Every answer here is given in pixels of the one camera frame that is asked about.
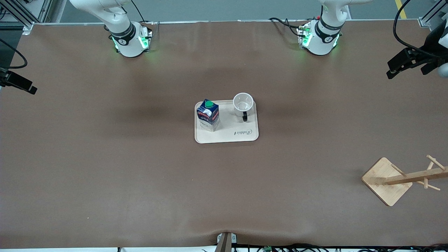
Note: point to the blue milk carton green cap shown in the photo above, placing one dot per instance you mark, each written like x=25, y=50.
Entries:
x=208, y=117

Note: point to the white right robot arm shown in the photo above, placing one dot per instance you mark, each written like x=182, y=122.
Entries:
x=127, y=42

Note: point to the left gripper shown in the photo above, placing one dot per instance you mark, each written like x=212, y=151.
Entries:
x=427, y=48

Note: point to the metal table clamp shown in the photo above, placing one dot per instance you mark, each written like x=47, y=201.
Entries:
x=226, y=241

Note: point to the cream plastic tray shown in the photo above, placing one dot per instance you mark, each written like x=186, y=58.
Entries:
x=231, y=133

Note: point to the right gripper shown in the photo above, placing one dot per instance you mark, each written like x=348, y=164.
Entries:
x=14, y=80

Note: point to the wooden mug rack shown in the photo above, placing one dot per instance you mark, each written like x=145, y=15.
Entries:
x=386, y=183

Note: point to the aluminium frame post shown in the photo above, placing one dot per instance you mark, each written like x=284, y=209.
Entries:
x=432, y=14
x=21, y=15

